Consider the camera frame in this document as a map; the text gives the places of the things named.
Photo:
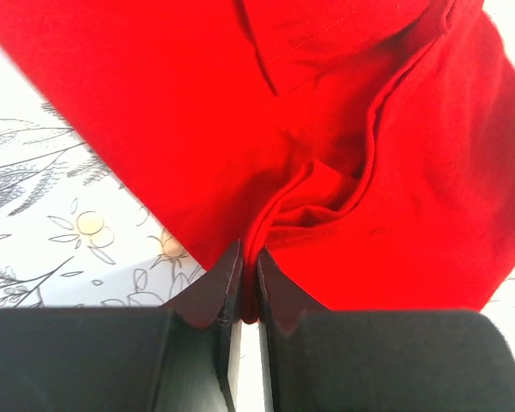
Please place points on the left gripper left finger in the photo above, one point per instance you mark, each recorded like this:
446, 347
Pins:
181, 356

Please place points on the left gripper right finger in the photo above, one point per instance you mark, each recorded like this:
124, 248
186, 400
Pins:
316, 359

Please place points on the red t shirt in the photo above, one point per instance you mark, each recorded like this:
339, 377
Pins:
368, 145

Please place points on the floral table cloth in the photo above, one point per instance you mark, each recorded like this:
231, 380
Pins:
72, 233

